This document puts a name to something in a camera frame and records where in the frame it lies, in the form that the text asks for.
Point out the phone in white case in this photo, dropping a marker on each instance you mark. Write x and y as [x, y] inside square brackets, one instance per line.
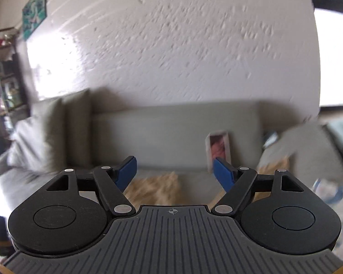
[218, 145]

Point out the dark shelf unit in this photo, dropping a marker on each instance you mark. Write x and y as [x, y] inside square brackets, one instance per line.
[8, 85]

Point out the white patterned cloth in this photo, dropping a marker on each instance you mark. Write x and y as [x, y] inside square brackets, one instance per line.
[328, 191]

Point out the grey fabric sofa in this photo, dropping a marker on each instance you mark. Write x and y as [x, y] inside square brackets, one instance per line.
[174, 125]

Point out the grey sofa back cushion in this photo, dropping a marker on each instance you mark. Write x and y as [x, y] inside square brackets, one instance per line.
[77, 125]

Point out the grey throw cushion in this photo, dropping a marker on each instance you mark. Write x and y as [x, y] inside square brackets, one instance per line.
[37, 137]

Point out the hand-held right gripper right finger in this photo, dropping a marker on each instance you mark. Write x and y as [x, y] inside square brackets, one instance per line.
[223, 172]

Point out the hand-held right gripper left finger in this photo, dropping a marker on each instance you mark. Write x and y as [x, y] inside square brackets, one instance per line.
[127, 171]

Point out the black framed window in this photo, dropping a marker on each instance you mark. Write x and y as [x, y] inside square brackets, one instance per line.
[334, 62]

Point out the tan pants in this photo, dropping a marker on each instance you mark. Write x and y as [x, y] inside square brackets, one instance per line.
[154, 187]

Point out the teal wall painting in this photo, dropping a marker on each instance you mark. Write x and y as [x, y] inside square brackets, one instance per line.
[34, 11]

